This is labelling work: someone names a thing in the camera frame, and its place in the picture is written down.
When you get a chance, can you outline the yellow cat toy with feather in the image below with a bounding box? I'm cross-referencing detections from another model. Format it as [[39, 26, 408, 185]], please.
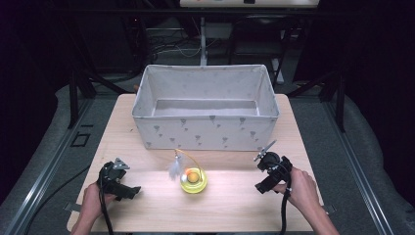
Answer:
[[167, 148, 208, 195]]

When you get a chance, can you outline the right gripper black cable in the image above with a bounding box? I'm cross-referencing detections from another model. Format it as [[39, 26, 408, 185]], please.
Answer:
[[279, 163, 294, 235]]

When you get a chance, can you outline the person's left hand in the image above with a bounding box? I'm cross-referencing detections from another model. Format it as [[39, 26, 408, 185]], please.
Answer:
[[81, 181, 117, 224]]

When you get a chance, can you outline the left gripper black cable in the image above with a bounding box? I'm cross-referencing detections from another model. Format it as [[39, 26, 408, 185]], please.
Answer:
[[98, 165, 115, 235]]

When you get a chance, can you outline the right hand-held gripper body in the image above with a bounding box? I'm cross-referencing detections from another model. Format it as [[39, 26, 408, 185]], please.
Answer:
[[253, 139, 294, 190]]

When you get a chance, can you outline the person's right hand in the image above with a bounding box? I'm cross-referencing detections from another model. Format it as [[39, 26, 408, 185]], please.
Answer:
[[273, 166, 317, 213]]

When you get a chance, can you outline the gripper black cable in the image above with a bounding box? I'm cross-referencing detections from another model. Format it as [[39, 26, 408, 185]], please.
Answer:
[[98, 165, 115, 235], [279, 163, 294, 235]]

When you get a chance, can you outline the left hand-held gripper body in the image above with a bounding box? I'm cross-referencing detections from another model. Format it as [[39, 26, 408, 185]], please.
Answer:
[[97, 157, 131, 199]]

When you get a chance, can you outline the black metal stand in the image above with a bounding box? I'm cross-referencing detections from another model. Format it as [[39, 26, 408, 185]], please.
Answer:
[[66, 63, 131, 130], [287, 69, 347, 133]]

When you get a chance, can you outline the black floor cable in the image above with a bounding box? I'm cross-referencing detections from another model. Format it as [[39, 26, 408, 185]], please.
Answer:
[[23, 164, 92, 235]]

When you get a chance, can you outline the black chair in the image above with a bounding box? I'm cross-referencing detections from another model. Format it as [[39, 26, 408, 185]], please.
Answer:
[[227, 14, 297, 86]]

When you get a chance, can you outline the white fabric storage box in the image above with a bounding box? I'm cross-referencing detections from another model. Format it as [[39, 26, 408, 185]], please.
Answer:
[[131, 64, 281, 152]]

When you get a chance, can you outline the grey floor rail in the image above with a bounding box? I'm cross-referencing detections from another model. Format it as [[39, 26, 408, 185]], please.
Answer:
[[324, 97, 396, 235], [2, 97, 96, 235]]

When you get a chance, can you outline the white floor cable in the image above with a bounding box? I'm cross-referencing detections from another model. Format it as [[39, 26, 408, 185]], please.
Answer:
[[153, 38, 218, 59]]

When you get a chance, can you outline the white metal post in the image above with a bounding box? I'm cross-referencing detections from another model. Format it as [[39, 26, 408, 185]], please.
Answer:
[[199, 17, 209, 67]]

